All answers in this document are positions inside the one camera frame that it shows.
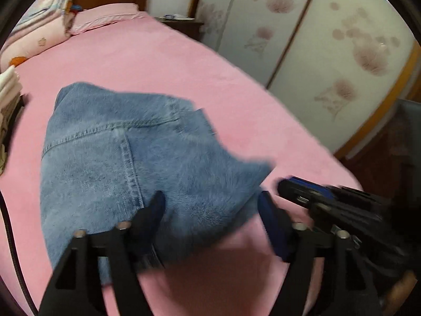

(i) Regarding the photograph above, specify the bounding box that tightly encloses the pink bed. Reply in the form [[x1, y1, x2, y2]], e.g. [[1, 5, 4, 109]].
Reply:
[[0, 3, 366, 316]]

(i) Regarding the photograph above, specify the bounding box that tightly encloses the pale pink printed quilt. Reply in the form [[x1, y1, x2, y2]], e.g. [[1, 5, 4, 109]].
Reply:
[[0, 0, 76, 70]]

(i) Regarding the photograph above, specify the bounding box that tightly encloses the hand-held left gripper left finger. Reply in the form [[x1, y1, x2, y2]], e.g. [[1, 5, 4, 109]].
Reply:
[[39, 191, 167, 316]]

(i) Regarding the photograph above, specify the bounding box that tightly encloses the floral sliding-door wardrobe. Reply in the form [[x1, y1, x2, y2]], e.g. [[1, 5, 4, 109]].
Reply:
[[189, 0, 421, 159]]

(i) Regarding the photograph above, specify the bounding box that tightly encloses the pink pillow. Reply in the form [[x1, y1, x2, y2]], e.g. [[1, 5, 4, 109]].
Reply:
[[69, 3, 148, 36]]

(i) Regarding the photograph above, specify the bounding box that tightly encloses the dark wooden nightstand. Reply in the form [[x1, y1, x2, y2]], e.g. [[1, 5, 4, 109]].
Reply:
[[158, 16, 205, 42]]

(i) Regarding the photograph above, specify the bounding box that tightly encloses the blue denim jacket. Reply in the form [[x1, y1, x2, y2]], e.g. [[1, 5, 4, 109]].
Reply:
[[40, 82, 274, 285]]

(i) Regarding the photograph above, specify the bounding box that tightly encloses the dark folded garment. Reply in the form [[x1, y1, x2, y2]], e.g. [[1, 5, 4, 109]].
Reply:
[[7, 95, 27, 146]]

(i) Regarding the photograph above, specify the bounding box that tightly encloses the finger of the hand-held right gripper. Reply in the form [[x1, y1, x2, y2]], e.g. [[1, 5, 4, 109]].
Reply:
[[278, 177, 336, 210], [324, 185, 366, 205]]

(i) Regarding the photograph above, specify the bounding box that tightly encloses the stack of folded clothes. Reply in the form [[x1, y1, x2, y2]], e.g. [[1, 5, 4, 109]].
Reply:
[[0, 65, 23, 105]]

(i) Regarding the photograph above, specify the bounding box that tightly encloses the black cable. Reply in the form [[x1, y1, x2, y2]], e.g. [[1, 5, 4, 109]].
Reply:
[[0, 194, 37, 316]]

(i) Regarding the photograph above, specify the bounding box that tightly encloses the small clutter on nightstand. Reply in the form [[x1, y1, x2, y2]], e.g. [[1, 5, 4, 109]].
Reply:
[[156, 13, 195, 21]]

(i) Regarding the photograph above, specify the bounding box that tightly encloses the person's right hand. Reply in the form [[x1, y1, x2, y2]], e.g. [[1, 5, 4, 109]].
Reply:
[[386, 269, 420, 309]]

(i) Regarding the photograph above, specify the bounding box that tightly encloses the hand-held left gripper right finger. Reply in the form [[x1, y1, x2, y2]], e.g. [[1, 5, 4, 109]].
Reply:
[[258, 191, 379, 316]]

